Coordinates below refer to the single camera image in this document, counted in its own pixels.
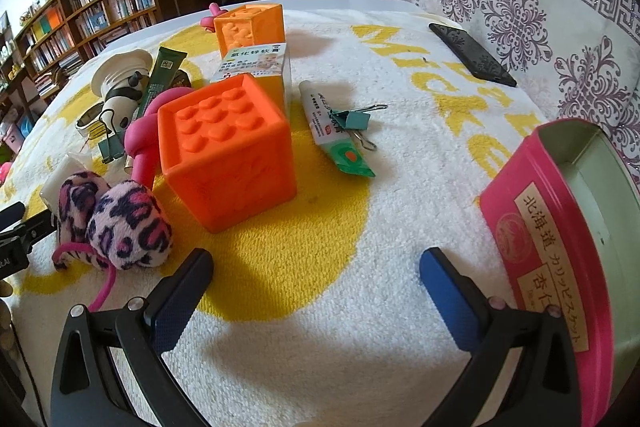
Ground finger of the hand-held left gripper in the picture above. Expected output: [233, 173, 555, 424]
[20, 212, 55, 248]
[0, 202, 27, 228]

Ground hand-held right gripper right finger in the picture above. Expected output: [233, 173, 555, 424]
[419, 247, 586, 427]

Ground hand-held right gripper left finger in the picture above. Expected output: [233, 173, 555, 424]
[50, 248, 216, 427]

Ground white tissue pack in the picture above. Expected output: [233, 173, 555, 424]
[41, 155, 86, 208]

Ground pink leopard plush earmuffs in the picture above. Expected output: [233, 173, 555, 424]
[52, 171, 174, 310]

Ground teal binder clip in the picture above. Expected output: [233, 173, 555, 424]
[97, 117, 126, 165]
[327, 104, 388, 152]

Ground pink tin container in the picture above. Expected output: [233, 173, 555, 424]
[479, 118, 640, 427]

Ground black orange lighter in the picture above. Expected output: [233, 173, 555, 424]
[75, 104, 108, 132]

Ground pink knotted toy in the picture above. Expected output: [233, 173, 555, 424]
[124, 88, 193, 188]

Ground red-orange rubber cube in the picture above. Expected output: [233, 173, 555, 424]
[156, 73, 299, 234]

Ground panda figurine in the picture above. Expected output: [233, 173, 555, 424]
[91, 48, 153, 132]

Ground dark green stick sachet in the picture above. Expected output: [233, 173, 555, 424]
[137, 46, 187, 118]

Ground white green ointment tube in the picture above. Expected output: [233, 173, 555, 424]
[299, 80, 377, 178]

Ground white yellow medicine box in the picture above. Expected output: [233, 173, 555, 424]
[210, 42, 293, 112]

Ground pink storage bin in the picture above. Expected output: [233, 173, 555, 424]
[0, 124, 21, 156]

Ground white yellow printed blanket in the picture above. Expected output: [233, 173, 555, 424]
[0, 4, 566, 427]

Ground small open shelf rack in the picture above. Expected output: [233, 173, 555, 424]
[0, 12, 31, 122]

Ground large wooden bookcase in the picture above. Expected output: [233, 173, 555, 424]
[12, 0, 168, 105]

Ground black phone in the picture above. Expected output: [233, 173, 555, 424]
[428, 23, 517, 88]

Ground small pink toy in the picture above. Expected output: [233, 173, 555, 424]
[200, 3, 228, 30]

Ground light orange rubber cube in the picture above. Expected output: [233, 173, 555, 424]
[213, 3, 287, 59]

